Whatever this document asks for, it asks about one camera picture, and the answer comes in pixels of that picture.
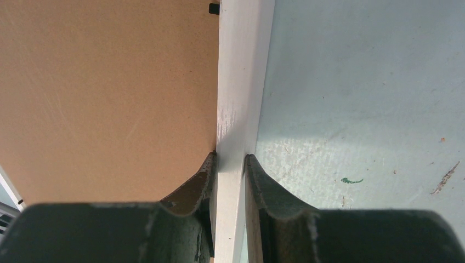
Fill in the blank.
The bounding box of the brown backing board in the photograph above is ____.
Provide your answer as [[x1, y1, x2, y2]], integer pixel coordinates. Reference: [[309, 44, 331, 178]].
[[1, 1, 219, 205]]

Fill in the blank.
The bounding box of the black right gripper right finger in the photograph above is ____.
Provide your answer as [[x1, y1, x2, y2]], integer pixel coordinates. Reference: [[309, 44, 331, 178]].
[[245, 155, 464, 262]]

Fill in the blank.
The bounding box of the white picture frame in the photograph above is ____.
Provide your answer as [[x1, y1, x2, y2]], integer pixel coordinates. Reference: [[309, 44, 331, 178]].
[[1, 1, 274, 262]]

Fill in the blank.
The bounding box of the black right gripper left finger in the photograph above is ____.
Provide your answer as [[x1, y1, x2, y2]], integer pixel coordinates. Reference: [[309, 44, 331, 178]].
[[1, 152, 217, 262]]

